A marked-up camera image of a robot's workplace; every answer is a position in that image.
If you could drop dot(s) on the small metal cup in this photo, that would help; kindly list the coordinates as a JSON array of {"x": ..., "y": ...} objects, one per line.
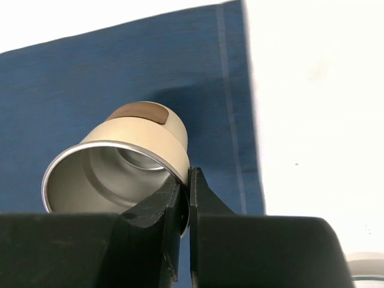
[{"x": 120, "y": 162}]

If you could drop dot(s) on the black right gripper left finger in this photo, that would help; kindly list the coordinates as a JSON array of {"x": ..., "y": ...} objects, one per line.
[{"x": 136, "y": 248}]

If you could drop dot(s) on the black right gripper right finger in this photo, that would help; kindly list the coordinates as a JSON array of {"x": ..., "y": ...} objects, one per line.
[{"x": 231, "y": 250}]

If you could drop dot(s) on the blue whale placemat cloth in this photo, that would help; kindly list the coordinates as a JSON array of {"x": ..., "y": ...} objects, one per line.
[{"x": 193, "y": 61}]

